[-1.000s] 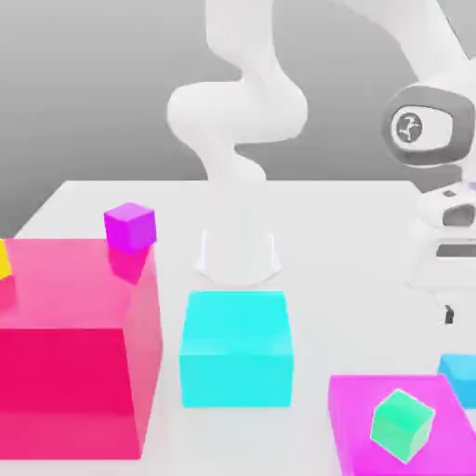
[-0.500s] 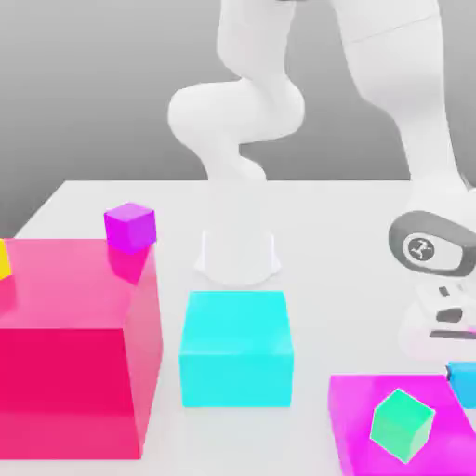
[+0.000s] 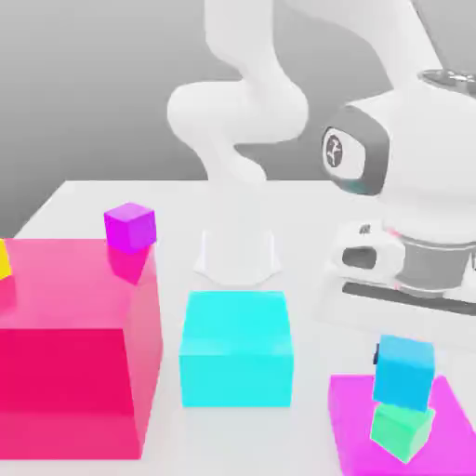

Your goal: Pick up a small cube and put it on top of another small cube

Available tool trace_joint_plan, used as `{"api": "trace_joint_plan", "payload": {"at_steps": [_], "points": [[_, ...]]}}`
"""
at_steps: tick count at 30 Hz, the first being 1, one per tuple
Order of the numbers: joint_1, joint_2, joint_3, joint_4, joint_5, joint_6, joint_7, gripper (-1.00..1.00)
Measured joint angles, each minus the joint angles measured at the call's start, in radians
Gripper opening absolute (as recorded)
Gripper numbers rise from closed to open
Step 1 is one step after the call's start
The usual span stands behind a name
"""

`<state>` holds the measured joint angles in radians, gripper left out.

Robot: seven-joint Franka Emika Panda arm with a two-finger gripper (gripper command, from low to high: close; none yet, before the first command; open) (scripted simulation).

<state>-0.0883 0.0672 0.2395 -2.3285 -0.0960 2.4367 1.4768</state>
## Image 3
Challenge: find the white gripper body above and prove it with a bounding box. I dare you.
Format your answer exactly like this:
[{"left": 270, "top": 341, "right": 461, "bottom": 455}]
[{"left": 312, "top": 271, "right": 476, "bottom": 354}]

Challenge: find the small blue cube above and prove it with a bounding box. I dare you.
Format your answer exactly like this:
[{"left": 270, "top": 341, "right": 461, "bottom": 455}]
[{"left": 372, "top": 334, "right": 437, "bottom": 414}]

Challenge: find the small green cube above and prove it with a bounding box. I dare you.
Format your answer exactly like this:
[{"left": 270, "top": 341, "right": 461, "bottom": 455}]
[{"left": 370, "top": 403, "right": 437, "bottom": 465}]

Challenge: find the small purple cube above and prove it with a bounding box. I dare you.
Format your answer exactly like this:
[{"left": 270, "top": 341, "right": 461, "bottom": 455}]
[{"left": 103, "top": 202, "right": 158, "bottom": 256}]

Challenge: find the small yellow cube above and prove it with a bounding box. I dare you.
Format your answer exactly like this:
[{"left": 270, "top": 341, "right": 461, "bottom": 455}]
[{"left": 0, "top": 238, "right": 13, "bottom": 281}]

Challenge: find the large magenta box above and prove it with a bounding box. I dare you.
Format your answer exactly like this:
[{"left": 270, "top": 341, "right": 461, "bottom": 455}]
[{"left": 328, "top": 374, "right": 476, "bottom": 476}]

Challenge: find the large cyan box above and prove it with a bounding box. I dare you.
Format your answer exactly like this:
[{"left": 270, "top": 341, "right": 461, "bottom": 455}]
[{"left": 178, "top": 290, "right": 294, "bottom": 409}]

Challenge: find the large pink box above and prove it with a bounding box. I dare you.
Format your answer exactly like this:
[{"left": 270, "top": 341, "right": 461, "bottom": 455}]
[{"left": 0, "top": 237, "right": 165, "bottom": 461}]

